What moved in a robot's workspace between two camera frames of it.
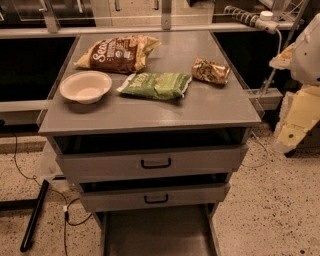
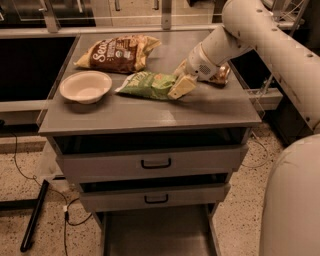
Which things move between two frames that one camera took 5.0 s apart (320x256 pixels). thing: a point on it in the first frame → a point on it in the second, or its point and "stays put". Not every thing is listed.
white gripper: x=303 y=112 → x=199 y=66
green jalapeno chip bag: x=156 y=85 stays put
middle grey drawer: x=131 y=192 stays put
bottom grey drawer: x=170 y=231 stays put
